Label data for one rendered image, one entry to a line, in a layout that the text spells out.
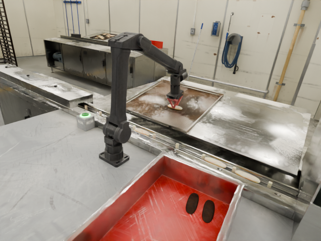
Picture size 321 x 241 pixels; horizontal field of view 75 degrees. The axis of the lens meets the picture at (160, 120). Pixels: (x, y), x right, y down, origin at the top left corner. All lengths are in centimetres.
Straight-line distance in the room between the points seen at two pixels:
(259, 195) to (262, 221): 9
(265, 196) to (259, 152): 25
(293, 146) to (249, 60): 358
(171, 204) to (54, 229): 37
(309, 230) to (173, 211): 38
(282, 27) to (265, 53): 48
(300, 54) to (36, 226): 434
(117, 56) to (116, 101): 17
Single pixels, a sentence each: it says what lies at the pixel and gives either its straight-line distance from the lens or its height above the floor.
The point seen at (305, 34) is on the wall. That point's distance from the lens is 448.
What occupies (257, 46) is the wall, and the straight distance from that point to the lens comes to 458.
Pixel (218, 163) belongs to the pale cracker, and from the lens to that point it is 96.
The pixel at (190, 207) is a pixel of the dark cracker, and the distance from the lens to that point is 78.
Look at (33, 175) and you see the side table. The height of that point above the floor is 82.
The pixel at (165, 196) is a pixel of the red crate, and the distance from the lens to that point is 81.
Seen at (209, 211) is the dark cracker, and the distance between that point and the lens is 79.
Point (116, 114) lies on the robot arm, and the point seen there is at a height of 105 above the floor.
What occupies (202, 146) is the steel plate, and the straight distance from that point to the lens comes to 114.
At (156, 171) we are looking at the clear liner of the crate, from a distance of 83.
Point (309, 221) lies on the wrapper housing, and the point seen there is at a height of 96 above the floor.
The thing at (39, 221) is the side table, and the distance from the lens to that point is 81.
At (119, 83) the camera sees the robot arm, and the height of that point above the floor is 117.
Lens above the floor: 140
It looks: 25 degrees down
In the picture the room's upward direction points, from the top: 4 degrees clockwise
